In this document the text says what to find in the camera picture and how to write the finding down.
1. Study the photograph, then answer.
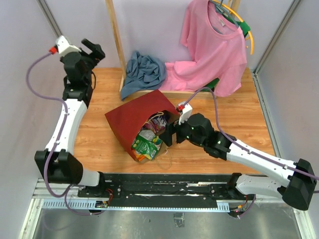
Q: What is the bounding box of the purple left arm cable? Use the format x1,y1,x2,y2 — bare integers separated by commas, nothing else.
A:
26,51,105,216

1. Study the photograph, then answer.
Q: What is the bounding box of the yellow clothes hanger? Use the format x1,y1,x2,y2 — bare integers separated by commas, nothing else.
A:
213,0,255,55

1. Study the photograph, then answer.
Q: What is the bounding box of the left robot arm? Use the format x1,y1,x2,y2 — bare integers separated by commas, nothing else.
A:
34,35,107,197

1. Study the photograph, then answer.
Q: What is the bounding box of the grey clothes hanger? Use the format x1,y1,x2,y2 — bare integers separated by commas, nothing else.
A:
207,0,239,35

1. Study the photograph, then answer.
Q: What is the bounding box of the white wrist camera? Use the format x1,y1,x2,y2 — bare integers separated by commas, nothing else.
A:
49,35,81,57
176,102,192,125

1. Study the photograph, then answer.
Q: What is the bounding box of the green snack bag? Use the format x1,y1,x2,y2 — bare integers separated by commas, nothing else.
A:
131,129,162,160

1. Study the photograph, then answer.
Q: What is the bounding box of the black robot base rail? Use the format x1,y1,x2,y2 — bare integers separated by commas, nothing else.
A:
77,173,253,210

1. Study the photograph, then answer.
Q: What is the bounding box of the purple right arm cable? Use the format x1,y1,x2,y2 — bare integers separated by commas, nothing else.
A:
185,87,319,220

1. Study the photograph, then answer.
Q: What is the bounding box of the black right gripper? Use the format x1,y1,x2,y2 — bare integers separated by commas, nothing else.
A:
159,113,205,147

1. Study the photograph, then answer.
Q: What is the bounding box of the red brown paper bag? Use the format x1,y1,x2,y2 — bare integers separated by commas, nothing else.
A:
105,90,179,161

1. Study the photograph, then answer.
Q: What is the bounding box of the orange Fox's candy bag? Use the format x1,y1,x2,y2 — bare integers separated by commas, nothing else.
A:
132,149,152,162

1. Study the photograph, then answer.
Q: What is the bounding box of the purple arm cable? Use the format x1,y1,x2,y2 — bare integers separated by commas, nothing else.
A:
185,87,319,220
26,51,105,216

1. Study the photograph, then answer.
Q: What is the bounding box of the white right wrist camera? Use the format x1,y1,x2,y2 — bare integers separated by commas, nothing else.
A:
176,102,192,125

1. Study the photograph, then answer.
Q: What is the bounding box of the wooden clothes rack frame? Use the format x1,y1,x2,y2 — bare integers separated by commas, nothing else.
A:
105,0,242,98

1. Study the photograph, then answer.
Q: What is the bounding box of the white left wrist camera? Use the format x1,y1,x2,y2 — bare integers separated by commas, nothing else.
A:
49,35,81,57

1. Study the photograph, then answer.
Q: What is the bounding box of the purple Fox's candy bag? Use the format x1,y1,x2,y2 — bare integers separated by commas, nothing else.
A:
142,116,166,134

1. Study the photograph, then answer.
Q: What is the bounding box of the pink t-shirt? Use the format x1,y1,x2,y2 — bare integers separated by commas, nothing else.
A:
160,0,247,97

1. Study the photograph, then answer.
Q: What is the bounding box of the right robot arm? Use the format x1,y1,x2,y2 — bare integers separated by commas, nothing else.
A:
159,113,318,211

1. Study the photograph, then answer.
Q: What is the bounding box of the crumpled blue cloth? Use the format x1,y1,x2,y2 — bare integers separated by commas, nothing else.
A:
120,51,167,101

